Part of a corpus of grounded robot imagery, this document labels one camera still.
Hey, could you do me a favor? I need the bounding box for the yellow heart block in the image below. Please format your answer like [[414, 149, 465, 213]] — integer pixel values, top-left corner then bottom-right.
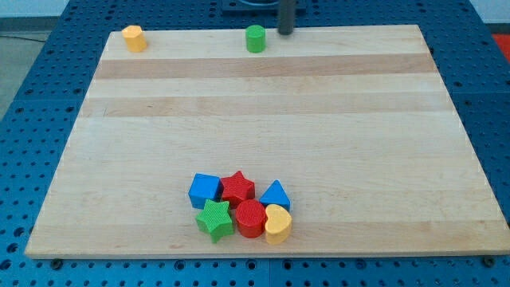
[[265, 204, 292, 245]]

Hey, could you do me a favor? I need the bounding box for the blue triangle block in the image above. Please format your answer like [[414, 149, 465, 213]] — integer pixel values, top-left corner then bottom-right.
[[259, 179, 291, 211]]

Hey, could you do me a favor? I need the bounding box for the black board screw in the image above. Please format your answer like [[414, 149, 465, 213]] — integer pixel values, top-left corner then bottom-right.
[[481, 256, 496, 268], [49, 258, 63, 270]]

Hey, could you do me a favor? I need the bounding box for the red star block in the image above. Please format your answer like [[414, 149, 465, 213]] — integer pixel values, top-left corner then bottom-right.
[[220, 171, 255, 209]]

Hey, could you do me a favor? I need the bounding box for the wooden board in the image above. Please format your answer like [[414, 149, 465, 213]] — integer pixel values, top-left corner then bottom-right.
[[25, 25, 509, 259]]

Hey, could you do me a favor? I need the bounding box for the green star block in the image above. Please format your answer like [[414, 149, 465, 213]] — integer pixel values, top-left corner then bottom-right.
[[195, 199, 234, 243]]

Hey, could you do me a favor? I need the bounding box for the red cylinder block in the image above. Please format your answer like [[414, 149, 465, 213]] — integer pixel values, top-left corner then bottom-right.
[[235, 199, 266, 238]]

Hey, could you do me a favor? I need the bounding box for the green cylinder block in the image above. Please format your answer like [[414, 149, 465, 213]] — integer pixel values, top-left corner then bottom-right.
[[245, 25, 266, 53]]

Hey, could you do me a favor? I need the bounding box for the yellow hexagon block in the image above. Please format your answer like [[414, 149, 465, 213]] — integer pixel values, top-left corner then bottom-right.
[[121, 26, 147, 53]]

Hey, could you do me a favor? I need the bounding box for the blue cube block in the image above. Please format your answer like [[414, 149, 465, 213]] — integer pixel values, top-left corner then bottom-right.
[[188, 173, 222, 209]]

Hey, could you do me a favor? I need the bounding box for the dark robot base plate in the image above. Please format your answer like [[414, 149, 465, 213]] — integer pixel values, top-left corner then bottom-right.
[[218, 0, 280, 15]]

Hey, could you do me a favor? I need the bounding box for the right black board screw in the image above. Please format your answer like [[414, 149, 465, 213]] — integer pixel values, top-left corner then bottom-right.
[[481, 256, 496, 268]]

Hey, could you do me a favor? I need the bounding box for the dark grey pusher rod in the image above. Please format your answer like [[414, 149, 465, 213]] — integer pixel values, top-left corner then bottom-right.
[[277, 0, 296, 36]]

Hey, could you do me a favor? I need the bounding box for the left black board screw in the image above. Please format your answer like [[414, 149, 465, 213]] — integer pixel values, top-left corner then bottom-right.
[[49, 258, 63, 270]]

